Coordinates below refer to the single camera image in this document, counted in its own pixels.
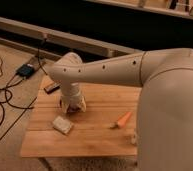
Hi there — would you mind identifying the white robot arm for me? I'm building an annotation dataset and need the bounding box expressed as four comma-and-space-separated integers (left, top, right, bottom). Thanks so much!
49, 48, 193, 171

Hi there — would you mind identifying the black rectangular remote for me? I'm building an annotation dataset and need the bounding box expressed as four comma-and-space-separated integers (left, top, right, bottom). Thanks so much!
44, 83, 60, 94

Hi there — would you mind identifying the orange toy carrot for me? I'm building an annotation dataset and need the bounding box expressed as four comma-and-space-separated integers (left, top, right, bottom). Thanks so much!
111, 112, 132, 129

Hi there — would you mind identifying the wooden table board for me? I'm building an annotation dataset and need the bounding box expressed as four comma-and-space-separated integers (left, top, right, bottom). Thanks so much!
20, 76, 140, 157

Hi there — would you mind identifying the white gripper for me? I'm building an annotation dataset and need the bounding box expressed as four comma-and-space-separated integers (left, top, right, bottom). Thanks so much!
60, 83, 86, 114

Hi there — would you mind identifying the black power adapter box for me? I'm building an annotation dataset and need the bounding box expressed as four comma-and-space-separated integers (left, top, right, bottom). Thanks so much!
16, 64, 35, 79

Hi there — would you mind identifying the dark ceramic cup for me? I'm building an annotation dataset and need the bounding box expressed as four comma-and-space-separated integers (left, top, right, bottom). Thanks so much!
67, 106, 80, 113

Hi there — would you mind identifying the black floor cable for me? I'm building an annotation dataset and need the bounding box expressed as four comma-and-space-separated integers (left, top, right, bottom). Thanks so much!
0, 39, 48, 153

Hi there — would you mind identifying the white sponge block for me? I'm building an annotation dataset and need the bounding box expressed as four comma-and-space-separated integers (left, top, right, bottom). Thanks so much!
52, 116, 73, 135

